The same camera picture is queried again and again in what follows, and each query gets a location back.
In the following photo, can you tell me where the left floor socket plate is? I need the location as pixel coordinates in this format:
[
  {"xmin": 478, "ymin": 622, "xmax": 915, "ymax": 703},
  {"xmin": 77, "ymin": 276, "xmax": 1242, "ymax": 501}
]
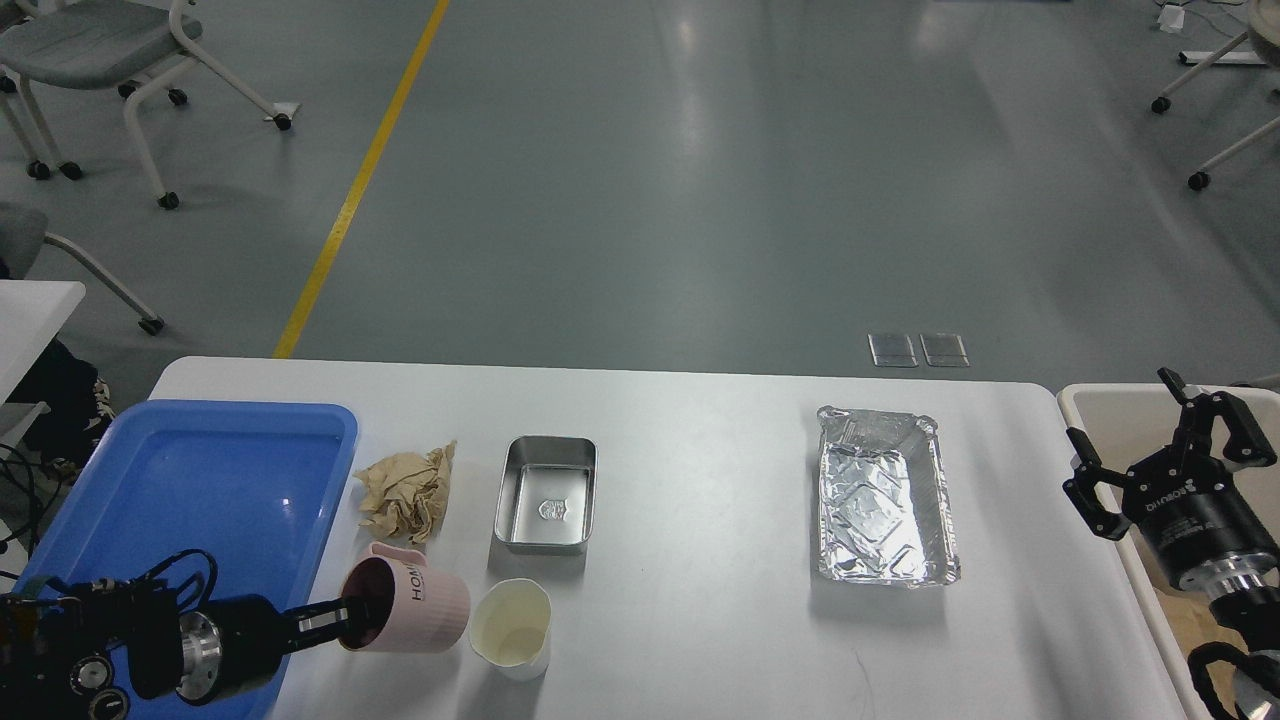
[{"xmin": 867, "ymin": 333, "xmax": 919, "ymax": 369}]

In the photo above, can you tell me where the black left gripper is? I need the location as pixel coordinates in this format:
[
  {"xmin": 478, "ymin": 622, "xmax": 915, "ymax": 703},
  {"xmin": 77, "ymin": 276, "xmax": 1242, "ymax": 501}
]
[{"xmin": 178, "ymin": 596, "xmax": 353, "ymax": 701}]

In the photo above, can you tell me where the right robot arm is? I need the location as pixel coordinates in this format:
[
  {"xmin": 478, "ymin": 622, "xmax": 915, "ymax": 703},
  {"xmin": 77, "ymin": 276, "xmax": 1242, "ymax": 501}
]
[{"xmin": 1059, "ymin": 366, "xmax": 1277, "ymax": 719}]

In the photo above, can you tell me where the pink mug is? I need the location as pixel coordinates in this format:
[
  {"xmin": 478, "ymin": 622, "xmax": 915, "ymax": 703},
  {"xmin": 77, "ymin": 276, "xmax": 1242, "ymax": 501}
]
[{"xmin": 339, "ymin": 542, "xmax": 471, "ymax": 653}]

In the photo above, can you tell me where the white chair base right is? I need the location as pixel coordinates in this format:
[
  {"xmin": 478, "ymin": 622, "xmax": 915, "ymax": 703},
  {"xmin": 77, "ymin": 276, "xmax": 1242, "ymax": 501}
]
[{"xmin": 1149, "ymin": 0, "xmax": 1280, "ymax": 191}]

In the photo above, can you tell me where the right floor socket plate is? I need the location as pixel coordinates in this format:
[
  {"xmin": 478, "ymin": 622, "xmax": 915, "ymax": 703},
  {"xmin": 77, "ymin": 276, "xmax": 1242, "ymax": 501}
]
[{"xmin": 919, "ymin": 333, "xmax": 972, "ymax": 368}]

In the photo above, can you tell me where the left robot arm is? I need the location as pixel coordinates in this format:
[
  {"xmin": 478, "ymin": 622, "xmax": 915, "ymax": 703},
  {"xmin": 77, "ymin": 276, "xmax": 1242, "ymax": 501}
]
[{"xmin": 1, "ymin": 548, "xmax": 378, "ymax": 719}]

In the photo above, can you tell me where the floor socket plate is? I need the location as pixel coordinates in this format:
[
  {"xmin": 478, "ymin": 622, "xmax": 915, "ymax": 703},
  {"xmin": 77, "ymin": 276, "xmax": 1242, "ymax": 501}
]
[
  {"xmin": 867, "ymin": 333, "xmax": 919, "ymax": 369},
  {"xmin": 919, "ymin": 333, "xmax": 972, "ymax": 368}
]

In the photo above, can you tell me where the cream paper cup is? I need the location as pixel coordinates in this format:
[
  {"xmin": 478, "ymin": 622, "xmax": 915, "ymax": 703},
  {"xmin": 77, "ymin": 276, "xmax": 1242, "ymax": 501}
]
[{"xmin": 468, "ymin": 578, "xmax": 553, "ymax": 682}]

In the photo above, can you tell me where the walking person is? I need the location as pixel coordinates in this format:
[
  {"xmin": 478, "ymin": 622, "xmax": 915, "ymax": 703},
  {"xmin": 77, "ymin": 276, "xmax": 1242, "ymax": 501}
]
[{"xmin": 8, "ymin": 340, "xmax": 116, "ymax": 477}]

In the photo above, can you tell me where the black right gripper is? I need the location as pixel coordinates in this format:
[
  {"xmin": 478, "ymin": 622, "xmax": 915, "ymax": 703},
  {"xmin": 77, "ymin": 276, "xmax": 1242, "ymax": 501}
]
[{"xmin": 1062, "ymin": 366, "xmax": 1277, "ymax": 591}]

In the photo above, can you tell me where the blue plastic tray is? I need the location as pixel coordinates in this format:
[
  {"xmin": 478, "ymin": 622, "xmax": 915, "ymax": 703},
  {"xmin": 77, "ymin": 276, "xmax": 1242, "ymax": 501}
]
[{"xmin": 10, "ymin": 400, "xmax": 358, "ymax": 720}]

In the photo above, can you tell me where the white side table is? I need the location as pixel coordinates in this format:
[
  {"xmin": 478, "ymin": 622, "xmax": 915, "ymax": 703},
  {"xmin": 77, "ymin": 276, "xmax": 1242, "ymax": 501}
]
[{"xmin": 1, "ymin": 281, "xmax": 86, "ymax": 400}]

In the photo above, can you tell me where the black cables left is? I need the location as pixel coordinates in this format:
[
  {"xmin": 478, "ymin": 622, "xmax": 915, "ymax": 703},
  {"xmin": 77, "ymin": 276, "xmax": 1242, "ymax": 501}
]
[{"xmin": 0, "ymin": 439, "xmax": 61, "ymax": 582}]

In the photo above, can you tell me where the stainless steel rectangular container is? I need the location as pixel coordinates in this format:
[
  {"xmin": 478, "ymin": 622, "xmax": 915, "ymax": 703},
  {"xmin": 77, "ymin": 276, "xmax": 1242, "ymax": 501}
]
[{"xmin": 493, "ymin": 436, "xmax": 598, "ymax": 556}]

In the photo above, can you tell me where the beige waste bin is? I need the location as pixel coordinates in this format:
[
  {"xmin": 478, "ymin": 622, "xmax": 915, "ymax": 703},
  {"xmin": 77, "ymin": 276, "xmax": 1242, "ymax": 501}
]
[{"xmin": 1057, "ymin": 383, "xmax": 1279, "ymax": 719}]

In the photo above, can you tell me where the crumpled brown paper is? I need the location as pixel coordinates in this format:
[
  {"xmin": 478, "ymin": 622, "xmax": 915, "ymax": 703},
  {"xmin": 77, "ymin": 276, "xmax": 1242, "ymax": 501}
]
[{"xmin": 355, "ymin": 441, "xmax": 457, "ymax": 546}]

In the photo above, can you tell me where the aluminium foil tray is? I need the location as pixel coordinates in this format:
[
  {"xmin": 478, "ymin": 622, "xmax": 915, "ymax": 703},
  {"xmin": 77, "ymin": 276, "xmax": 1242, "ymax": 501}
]
[{"xmin": 815, "ymin": 406, "xmax": 961, "ymax": 589}]

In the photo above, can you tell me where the grey office chair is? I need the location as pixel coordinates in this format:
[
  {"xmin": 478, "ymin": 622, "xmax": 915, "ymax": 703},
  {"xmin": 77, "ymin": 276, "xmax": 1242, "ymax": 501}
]
[{"xmin": 1, "ymin": 1, "xmax": 298, "ymax": 210}]

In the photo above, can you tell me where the white power adapter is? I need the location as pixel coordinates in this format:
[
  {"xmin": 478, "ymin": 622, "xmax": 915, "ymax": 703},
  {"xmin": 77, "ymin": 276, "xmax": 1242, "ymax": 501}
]
[{"xmin": 1156, "ymin": 3, "xmax": 1187, "ymax": 35}]

